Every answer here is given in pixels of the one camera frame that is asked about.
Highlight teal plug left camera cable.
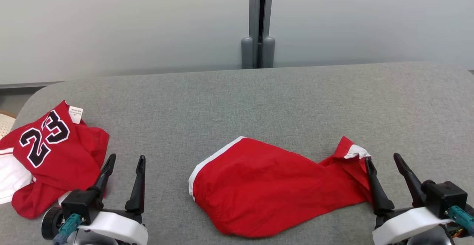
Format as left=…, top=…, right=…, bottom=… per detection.
left=52, top=213, right=82, bottom=245

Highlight teal plug camera cable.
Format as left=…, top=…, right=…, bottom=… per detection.
left=446, top=205, right=474, bottom=237
left=52, top=213, right=82, bottom=245

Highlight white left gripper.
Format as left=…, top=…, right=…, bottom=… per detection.
left=76, top=154, right=149, bottom=245

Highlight red number 23 basketball jersey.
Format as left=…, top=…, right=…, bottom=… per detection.
left=0, top=100, right=110, bottom=219

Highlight teal plug right camera cable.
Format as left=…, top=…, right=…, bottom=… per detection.
left=446, top=205, right=474, bottom=237

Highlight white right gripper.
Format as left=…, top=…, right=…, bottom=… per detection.
left=365, top=153, right=454, bottom=245

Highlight red shorts with white trim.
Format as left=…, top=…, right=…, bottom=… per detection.
left=188, top=136, right=373, bottom=238

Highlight grey partition post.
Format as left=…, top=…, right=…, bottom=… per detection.
left=241, top=0, right=276, bottom=69

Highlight cream perforated laundry basket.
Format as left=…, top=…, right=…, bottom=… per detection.
left=0, top=111, right=18, bottom=140

